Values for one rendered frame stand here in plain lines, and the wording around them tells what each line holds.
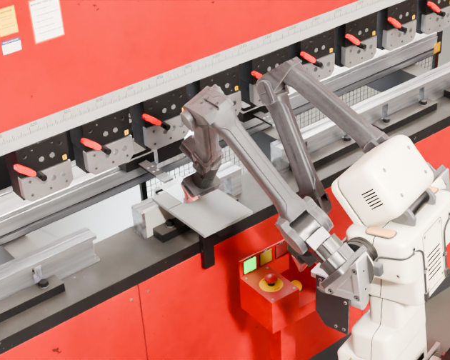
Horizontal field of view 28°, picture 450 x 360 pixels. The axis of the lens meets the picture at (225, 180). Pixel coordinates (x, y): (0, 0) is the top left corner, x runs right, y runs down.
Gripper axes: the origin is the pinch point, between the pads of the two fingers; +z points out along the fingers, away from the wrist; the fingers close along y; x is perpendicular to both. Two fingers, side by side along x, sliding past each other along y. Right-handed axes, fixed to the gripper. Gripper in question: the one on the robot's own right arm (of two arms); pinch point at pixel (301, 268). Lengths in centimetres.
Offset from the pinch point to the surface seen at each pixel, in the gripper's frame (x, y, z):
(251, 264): 11.1, 10.5, 1.6
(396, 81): -111, 67, 17
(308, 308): 1.3, -7.5, 10.1
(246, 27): -10, 51, -54
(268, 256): 4.5, 10.4, 1.9
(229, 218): 16.9, 16.7, -16.3
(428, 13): -93, 49, -33
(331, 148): -44, 36, -1
